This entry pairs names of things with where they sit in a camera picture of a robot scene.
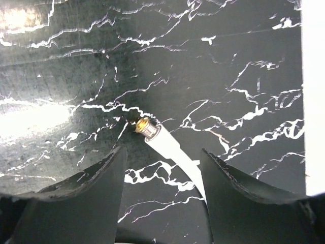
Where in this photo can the black marbled mat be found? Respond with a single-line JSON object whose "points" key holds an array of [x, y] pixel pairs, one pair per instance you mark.
{"points": [[221, 75]]}

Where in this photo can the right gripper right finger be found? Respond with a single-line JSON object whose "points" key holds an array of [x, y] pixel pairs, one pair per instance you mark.
{"points": [[243, 209]]}

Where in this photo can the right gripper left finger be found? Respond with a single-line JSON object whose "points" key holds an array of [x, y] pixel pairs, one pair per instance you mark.
{"points": [[83, 208]]}

